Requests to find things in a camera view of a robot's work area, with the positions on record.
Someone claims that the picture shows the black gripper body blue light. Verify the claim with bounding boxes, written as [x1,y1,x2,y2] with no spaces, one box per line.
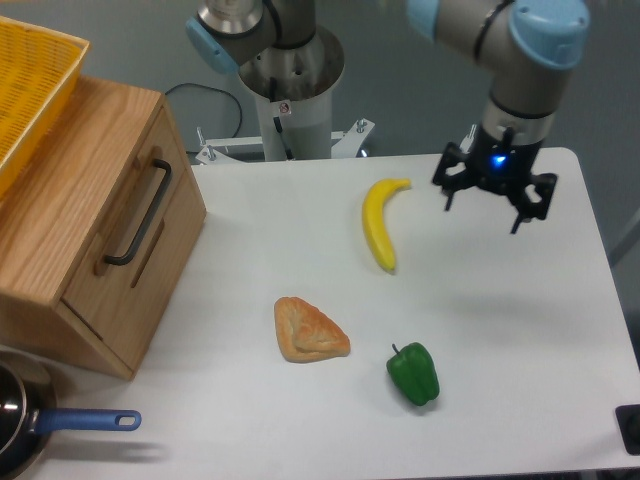
[463,126,542,205]

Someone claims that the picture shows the wooden top drawer black handle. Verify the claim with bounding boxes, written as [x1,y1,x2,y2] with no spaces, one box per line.
[64,108,202,323]

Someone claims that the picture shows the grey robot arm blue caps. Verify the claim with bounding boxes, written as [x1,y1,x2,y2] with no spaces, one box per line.
[186,1,590,223]

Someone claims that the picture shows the wooden bottom drawer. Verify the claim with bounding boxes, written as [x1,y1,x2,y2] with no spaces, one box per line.
[62,169,208,374]

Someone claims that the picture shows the wooden drawer cabinet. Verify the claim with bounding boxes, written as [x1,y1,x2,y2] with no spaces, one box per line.
[1,77,204,379]

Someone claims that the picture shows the yellow banana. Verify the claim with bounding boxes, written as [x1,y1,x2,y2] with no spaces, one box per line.
[361,178,411,274]

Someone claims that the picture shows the green bell pepper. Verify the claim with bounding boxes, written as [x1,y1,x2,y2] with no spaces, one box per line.
[386,342,440,407]

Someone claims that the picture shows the triangular bread pastry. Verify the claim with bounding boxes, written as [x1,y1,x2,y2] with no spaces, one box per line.
[274,297,351,363]

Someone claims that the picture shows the black corner device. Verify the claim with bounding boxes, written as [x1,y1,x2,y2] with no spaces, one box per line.
[615,404,640,456]

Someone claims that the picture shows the yellow plastic basket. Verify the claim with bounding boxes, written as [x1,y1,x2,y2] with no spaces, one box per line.
[1,17,91,194]

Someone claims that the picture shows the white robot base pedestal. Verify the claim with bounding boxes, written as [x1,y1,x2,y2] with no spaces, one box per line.
[186,18,375,161]

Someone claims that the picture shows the black cable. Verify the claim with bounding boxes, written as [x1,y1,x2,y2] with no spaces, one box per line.
[163,82,244,139]

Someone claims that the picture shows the black pan blue handle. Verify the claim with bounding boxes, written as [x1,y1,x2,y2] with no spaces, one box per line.
[1,351,142,479]

